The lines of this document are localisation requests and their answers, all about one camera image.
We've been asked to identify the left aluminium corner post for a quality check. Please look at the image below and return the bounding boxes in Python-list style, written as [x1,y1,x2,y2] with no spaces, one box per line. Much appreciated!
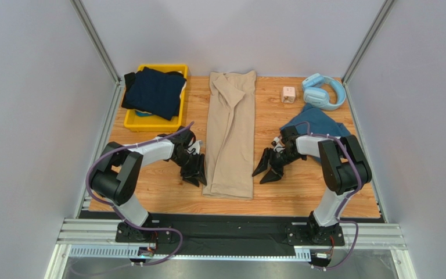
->
[70,0,121,85]

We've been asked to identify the teal folded t-shirt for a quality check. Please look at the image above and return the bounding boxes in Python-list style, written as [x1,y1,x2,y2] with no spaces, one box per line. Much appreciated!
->
[280,104,351,137]

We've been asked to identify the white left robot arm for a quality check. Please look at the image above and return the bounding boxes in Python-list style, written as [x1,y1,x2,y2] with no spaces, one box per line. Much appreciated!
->
[86,127,207,230]

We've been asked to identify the small pink cube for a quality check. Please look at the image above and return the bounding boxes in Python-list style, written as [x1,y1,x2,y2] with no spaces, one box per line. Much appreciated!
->
[281,86,296,103]

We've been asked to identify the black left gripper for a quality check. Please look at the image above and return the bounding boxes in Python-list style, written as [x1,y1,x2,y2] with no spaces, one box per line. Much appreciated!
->
[172,151,208,187]

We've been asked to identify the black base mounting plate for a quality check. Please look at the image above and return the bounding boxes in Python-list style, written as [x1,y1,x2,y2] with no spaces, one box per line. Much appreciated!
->
[115,213,345,256]

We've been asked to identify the yellow plastic bin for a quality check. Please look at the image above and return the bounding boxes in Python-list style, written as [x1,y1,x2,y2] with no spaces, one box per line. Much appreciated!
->
[123,64,189,132]

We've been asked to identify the right aluminium corner post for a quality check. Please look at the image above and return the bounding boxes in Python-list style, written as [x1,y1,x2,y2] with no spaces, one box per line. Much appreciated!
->
[341,0,397,86]

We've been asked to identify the aluminium corner post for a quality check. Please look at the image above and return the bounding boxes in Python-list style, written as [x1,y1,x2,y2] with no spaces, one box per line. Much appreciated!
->
[70,0,121,85]
[341,0,397,86]

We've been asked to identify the beige t-shirt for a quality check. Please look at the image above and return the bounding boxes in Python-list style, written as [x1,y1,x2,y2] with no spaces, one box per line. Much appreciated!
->
[202,70,257,200]

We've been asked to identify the light blue headphones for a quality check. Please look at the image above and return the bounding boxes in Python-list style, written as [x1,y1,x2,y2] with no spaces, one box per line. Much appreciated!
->
[301,73,347,111]

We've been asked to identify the navy blue t-shirt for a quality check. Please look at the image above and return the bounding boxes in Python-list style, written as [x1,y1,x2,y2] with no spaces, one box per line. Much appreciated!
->
[121,67,187,120]

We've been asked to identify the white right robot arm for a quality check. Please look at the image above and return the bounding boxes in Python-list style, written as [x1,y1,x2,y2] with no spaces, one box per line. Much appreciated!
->
[252,126,372,243]

